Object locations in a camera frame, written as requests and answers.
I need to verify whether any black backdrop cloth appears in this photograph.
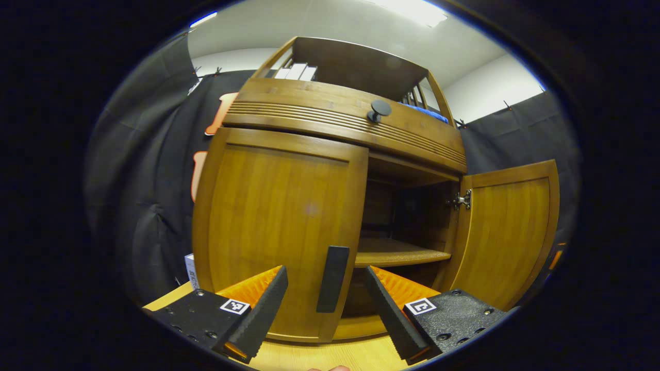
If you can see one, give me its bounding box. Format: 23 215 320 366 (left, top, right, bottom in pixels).
85 33 583 310

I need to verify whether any black door handle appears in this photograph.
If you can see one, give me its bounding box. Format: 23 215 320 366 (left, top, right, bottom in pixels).
316 246 350 313

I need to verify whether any large ceiling light panel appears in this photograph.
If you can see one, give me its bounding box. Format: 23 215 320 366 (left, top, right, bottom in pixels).
371 0 448 28

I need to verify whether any wooden grooved drawer front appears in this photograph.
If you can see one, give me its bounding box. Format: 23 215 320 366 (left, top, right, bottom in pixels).
223 77 468 173

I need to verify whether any blue towel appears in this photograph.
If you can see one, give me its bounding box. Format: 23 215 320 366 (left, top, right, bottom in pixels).
400 102 449 124

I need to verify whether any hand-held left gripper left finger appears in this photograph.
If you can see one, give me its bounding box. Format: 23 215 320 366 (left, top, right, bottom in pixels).
142 265 289 364

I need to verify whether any wooden cabinet door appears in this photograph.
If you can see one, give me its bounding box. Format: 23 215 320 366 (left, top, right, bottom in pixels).
441 160 560 312
192 127 369 343

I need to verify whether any black round drawer knob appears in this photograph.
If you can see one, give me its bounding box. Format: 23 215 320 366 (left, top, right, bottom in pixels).
367 99 392 124

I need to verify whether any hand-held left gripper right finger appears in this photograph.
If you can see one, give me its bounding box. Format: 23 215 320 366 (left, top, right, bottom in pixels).
364 265 508 365

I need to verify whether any wooden double-door shoe cabinet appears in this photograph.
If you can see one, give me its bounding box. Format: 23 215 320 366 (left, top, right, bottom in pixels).
192 36 467 343

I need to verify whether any wooden inner cabinet shelf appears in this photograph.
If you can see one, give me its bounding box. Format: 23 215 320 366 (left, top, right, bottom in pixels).
355 238 452 268

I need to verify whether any small white box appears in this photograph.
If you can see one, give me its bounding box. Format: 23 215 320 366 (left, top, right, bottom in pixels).
184 253 199 290

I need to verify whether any metal right door hinge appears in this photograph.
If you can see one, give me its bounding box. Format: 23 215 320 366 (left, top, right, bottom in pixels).
448 190 472 211

